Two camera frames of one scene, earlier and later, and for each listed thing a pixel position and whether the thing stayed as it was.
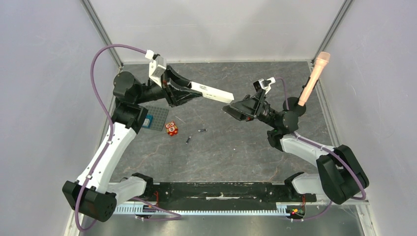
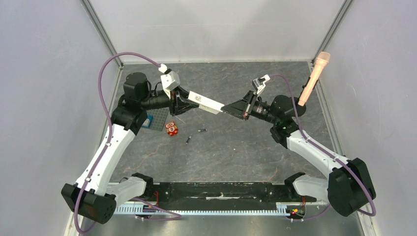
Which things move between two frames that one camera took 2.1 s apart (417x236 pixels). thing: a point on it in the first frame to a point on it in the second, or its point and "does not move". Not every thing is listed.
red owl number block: x=171 y=128 does not move
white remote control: x=212 y=93 to x=205 y=103
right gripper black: x=258 y=106 does not move
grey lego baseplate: x=160 y=115 does not move
